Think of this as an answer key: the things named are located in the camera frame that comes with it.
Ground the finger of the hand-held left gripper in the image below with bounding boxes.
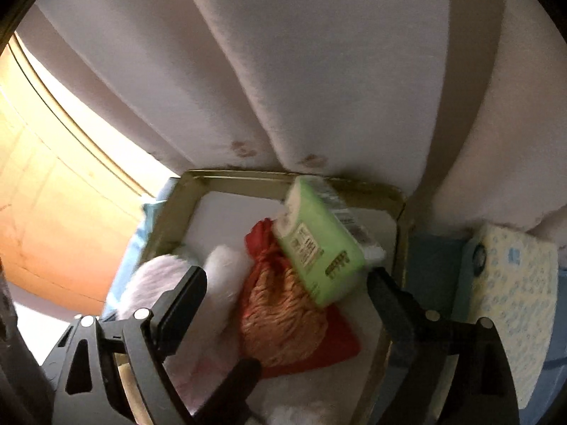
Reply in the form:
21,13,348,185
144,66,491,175
201,356,262,425

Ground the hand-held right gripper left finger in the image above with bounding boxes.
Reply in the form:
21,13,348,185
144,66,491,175
42,266,209,425

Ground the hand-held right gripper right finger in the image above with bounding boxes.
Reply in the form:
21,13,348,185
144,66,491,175
367,267,521,425

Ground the red gold drawstring pouch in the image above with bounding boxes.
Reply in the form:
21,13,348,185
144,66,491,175
239,218,360,368

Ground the green tissue pack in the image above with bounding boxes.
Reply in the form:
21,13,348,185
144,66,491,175
271,176,385,310

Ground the gold metal tin tray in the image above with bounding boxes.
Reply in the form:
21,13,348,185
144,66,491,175
142,169,408,425

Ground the patterned tissue box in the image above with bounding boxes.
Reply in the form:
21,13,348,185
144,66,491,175
454,222,559,410

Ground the wooden door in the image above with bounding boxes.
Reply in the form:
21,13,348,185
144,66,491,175
0,35,169,315

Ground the floral beige curtain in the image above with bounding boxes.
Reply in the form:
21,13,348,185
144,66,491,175
18,0,567,240

